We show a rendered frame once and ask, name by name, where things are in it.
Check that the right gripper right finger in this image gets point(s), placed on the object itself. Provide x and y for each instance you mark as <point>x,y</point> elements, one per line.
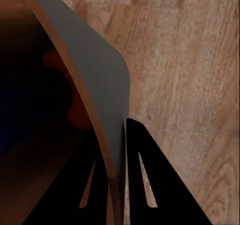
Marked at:
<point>176,205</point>

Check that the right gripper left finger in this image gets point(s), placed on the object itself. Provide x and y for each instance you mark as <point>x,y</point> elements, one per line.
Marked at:
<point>59,205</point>

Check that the trash can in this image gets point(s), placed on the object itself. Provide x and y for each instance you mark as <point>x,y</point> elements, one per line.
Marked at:
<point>102,79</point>

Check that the can of soda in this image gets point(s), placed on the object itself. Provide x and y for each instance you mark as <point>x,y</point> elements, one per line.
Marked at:
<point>29,102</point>
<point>77,113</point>

